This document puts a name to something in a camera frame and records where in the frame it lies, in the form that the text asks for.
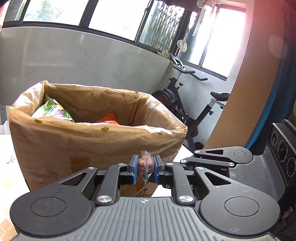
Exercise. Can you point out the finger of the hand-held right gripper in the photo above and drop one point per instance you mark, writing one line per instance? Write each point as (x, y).
(208, 162)

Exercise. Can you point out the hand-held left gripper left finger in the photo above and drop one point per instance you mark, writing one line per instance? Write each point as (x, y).
(133, 169)

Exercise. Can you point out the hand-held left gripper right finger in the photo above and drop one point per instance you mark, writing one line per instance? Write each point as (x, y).
(158, 169)

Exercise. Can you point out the brown snack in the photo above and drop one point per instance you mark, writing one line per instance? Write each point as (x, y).
(145, 166)

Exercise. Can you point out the orange snack packet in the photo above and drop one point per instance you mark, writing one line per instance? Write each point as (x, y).
(107, 118)

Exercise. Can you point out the cardboard box with plastic liner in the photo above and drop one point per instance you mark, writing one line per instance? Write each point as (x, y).
(81, 143)

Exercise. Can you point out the bright green snack packet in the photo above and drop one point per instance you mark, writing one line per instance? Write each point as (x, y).
(53, 111)

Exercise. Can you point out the black exercise bike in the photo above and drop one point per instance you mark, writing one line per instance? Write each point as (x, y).
(175, 97)

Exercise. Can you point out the brown wooden board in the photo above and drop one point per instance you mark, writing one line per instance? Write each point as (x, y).
(249, 81)

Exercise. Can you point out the beige cloth on sill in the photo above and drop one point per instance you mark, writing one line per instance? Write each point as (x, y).
(164, 53)

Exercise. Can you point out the white hanging bag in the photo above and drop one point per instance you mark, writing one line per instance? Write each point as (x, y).
(182, 45)

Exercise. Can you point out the black framed window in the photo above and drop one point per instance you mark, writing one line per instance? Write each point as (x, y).
(115, 18)

